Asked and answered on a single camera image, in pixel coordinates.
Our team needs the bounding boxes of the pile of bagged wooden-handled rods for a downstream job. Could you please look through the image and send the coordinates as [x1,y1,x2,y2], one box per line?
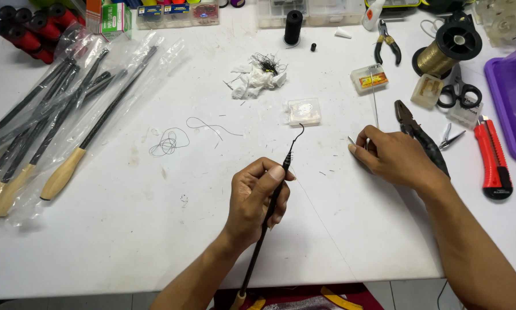
[0,24,185,235]

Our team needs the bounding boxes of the heap of clear plastic reels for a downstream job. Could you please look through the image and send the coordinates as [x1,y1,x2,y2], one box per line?
[473,0,516,48]

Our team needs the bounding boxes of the black combination pliers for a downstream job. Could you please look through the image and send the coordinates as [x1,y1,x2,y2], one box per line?
[394,99,451,178]

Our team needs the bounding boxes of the yellow rimmed tackle box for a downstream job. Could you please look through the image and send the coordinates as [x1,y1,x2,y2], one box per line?
[364,0,431,10]

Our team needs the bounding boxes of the coiled black thread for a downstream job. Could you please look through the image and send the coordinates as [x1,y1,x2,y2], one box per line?
[149,127,191,157]

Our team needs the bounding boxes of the small silver thread nippers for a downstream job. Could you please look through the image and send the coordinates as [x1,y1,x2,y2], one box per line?
[438,123,466,151]

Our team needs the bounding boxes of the clear plastic hook box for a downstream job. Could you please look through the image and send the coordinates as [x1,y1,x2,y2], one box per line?
[288,98,322,127]

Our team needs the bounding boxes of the black handled scissors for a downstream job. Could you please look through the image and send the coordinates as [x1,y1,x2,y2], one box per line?
[436,64,483,109]

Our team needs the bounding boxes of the white cord loop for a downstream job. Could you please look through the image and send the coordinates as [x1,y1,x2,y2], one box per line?
[420,18,447,39]

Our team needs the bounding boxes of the thin black cable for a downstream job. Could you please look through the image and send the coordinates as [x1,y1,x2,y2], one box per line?
[436,279,451,310]

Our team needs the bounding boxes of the person's right hand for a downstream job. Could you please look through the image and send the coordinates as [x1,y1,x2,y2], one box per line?
[348,125,451,195]

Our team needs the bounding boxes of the row of hook packet boxes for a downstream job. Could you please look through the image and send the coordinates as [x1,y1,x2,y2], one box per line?
[136,0,220,31]

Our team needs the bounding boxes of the small clear box gold hooks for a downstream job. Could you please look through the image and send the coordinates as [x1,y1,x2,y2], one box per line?
[410,73,445,109]

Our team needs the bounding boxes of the purple plastic tray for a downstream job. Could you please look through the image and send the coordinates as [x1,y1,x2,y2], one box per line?
[484,39,516,163]

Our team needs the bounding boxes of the person's red yellow clothing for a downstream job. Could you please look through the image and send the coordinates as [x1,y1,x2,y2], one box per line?
[212,282,384,310]

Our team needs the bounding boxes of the person's left hand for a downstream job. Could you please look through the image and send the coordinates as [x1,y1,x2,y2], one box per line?
[223,157,297,255]

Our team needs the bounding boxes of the black rod with hook tip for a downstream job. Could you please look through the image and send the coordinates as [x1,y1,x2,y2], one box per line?
[230,123,305,310]

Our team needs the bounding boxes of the green white carton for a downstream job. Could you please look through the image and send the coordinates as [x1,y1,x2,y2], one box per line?
[85,0,133,42]

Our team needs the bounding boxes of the thin clear fishing line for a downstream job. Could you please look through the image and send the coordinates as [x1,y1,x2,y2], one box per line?
[292,176,358,281]

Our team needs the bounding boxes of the loose black thread strand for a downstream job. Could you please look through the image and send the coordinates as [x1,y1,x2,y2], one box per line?
[186,117,244,142]

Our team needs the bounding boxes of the long thin metal needle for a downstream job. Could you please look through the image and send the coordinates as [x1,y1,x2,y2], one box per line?
[370,71,380,130]

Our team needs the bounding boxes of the clear box orange label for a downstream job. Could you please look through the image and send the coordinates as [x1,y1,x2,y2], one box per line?
[350,63,389,95]

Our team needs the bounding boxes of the heap of red thread spools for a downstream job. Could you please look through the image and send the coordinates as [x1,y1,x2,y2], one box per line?
[0,3,87,65]

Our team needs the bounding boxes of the yellow black handled pliers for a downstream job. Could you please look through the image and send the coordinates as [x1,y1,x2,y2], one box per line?
[374,19,402,66]

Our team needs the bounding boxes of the gold thread black spool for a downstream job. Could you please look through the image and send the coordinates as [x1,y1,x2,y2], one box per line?
[412,20,483,80]

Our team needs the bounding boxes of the clear compartment organiser boxes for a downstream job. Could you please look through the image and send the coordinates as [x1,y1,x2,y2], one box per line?
[256,0,366,29]

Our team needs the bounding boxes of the white glue bottle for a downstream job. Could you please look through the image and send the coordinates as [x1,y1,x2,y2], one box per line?
[361,0,386,32]

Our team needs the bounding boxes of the small clear box handwritten label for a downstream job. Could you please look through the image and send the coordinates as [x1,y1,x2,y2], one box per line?
[446,96,484,129]

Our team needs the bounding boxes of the tangle of black thread scraps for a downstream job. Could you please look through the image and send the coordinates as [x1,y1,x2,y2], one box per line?
[251,52,288,77]

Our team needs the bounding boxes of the red utility knife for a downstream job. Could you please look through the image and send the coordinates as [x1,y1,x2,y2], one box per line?
[474,115,514,200]

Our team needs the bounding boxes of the crumpled white tissue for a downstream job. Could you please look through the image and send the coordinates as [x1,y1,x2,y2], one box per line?
[224,62,287,100]

